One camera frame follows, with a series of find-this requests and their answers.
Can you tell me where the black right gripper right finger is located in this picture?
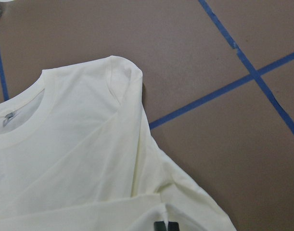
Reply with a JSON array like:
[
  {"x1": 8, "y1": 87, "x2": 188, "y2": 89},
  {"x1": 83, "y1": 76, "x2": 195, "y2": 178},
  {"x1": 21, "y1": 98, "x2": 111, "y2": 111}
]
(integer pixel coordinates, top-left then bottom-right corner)
[{"x1": 168, "y1": 215, "x2": 179, "y2": 231}]

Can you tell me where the cream long-sleeve cat shirt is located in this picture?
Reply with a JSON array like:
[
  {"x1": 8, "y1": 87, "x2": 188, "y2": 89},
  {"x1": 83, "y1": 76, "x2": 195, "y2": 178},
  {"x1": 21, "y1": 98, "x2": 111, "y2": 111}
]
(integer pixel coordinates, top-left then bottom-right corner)
[{"x1": 0, "y1": 56, "x2": 234, "y2": 231}]

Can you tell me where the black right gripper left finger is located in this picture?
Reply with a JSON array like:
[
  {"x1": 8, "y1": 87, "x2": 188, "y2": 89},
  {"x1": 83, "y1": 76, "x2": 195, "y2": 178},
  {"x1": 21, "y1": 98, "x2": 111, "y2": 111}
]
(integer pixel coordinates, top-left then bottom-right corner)
[{"x1": 153, "y1": 217, "x2": 168, "y2": 231}]

